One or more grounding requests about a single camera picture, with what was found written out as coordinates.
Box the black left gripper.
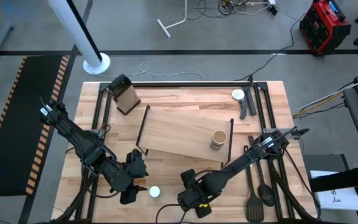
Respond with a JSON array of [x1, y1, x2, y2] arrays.
[[116, 149, 149, 205]]

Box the bagel sesame jar white lid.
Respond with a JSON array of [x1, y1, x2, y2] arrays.
[[149, 185, 162, 199]]

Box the tangled floor cables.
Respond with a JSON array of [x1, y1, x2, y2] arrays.
[[186, 0, 279, 19]]

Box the black floor cable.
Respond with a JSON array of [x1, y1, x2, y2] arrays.
[[233, 14, 306, 82]]

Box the white paper sheet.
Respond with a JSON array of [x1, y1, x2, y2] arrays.
[[309, 169, 358, 212]]

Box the white pole with round base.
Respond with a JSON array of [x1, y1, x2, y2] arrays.
[[47, 0, 111, 75]]

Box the black can opener white knob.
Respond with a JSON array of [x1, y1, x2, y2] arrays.
[[231, 83, 257, 121]]

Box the white T-shaped stand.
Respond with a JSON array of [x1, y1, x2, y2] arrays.
[[156, 0, 188, 39]]

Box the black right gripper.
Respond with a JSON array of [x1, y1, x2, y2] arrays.
[[177, 169, 213, 219]]

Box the black mat orange striped edge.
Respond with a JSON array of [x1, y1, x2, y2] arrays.
[[0, 55, 71, 197]]

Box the yellow cable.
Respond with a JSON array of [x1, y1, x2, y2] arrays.
[[293, 93, 346, 118]]

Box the black metal table frame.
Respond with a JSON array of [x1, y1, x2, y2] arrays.
[[59, 81, 318, 224]]

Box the thin white floor cable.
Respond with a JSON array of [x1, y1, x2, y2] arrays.
[[96, 61, 204, 79]]

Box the black slotted spoon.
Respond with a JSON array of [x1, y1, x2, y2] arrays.
[[248, 135, 275, 208]]

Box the clear spice jar tan lid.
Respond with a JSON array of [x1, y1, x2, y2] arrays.
[[210, 129, 228, 151]]

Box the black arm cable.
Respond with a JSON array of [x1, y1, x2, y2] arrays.
[[155, 203, 186, 224], [80, 161, 121, 199]]

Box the black slotted spatula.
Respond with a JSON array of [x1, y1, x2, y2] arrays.
[[243, 145, 265, 223]]

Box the red and black equipment box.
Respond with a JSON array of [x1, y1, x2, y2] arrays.
[[299, 0, 352, 57]]

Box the steel box grater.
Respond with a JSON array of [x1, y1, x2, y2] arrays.
[[107, 73, 142, 116]]

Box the wooden shelf riser black legs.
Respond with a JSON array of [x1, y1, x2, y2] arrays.
[[135, 105, 234, 165]]

